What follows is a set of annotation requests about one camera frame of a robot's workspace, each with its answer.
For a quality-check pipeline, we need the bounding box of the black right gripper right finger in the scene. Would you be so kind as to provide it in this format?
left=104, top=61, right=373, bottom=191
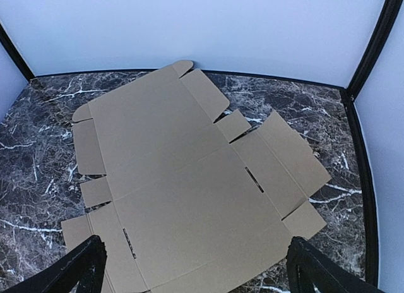
left=286, top=236, right=380, bottom=292

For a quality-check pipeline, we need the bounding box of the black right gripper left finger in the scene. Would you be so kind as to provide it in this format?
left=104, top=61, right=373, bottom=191
left=5, top=235, right=106, bottom=292

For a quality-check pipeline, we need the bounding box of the brown cardboard box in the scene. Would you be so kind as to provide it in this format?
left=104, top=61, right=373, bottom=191
left=62, top=61, right=331, bottom=292

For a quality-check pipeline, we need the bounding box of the black left frame post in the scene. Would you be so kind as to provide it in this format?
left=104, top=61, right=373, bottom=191
left=0, top=25, right=35, bottom=81

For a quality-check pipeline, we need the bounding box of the black frame post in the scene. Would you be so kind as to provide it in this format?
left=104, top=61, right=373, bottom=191
left=343, top=0, right=403, bottom=103
left=0, top=25, right=35, bottom=81

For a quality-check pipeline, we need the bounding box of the black right frame post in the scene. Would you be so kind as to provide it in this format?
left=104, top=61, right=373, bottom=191
left=343, top=0, right=403, bottom=103

